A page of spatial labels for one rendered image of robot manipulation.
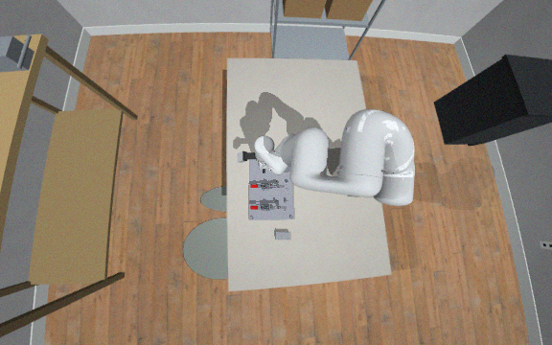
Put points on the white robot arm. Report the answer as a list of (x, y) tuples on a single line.
[(370, 138)]

